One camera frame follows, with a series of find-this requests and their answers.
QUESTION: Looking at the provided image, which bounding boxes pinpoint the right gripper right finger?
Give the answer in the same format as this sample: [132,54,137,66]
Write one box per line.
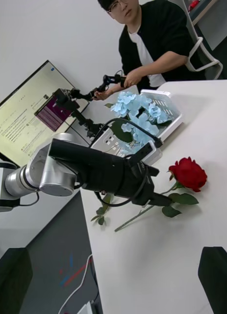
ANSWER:
[198,246,227,314]

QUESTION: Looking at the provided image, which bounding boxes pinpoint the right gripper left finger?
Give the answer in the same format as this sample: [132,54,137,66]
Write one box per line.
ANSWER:
[0,247,33,314]

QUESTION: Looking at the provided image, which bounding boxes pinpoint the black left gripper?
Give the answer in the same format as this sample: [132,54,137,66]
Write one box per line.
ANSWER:
[118,159,173,207]

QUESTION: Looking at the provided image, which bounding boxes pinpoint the red rose with green stem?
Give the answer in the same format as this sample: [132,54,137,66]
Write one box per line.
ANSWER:
[114,157,208,233]

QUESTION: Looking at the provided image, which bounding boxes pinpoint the pale blue flower green stem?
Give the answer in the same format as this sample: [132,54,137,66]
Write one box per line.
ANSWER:
[118,134,153,156]
[104,91,138,118]

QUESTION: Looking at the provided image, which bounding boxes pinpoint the blue flower with round leaves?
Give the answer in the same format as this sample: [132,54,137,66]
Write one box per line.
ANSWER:
[110,112,160,144]

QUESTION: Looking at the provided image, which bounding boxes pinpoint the blue flower with long pointed leaf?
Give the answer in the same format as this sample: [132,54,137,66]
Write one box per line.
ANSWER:
[135,94,173,125]

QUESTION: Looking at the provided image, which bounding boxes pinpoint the black jointed stand arm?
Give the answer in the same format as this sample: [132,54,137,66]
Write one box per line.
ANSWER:
[52,73,126,138]

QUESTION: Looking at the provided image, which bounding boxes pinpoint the person's left forearm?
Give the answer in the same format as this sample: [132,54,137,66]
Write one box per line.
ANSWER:
[141,51,189,80]

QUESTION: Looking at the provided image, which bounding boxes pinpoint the person's right forearm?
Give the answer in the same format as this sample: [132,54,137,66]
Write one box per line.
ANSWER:
[109,83,127,97]

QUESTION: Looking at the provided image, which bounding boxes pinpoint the person's right hand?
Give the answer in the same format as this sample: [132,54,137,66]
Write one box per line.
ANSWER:
[92,88,114,101]

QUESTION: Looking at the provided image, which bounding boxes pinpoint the person's left hand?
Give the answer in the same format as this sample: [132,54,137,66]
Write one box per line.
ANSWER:
[124,67,146,88]

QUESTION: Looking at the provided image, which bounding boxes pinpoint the loose green leaf twig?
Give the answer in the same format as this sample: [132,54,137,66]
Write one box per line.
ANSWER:
[90,193,114,226]

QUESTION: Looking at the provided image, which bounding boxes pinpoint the shallow white box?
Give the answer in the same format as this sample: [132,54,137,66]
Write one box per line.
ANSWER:
[90,89,185,165]

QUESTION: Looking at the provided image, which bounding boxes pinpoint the white office chair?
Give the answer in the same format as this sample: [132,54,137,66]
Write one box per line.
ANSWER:
[180,0,224,80]

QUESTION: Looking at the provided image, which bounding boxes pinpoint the large screen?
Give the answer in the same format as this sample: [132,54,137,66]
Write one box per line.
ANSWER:
[0,59,90,168]

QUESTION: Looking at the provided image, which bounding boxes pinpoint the person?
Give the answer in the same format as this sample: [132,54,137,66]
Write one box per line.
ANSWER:
[97,0,207,101]

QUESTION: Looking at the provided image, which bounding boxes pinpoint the grey desk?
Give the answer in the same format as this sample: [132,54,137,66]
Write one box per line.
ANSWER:
[188,0,227,51]

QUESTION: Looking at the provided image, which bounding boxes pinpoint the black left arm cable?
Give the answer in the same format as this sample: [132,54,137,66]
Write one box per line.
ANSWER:
[93,117,164,207]

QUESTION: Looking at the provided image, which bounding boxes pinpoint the white floor cable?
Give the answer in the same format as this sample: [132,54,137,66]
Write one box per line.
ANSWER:
[58,254,93,314]

